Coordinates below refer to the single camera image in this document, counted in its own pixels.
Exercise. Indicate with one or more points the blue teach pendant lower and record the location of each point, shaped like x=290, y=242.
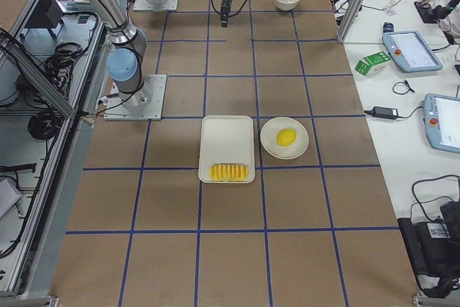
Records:
x=441, y=118

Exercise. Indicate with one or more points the white rectangular tray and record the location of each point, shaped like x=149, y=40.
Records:
x=226, y=139

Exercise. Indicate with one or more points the white round plate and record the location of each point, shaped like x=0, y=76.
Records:
x=268, y=138

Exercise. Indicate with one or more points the black power adapter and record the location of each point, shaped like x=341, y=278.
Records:
x=385, y=112

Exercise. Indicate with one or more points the blue teach pendant upper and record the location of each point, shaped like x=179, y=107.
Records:
x=410, y=52

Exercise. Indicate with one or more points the green white carton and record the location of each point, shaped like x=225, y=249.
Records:
x=373, y=63

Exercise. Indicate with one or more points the black device box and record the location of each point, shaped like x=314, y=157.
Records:
x=433, y=249

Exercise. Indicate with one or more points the aluminium frame post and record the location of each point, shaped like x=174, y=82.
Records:
x=354, y=1

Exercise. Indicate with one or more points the blue teach pendant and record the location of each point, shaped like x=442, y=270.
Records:
x=441, y=118
x=410, y=52

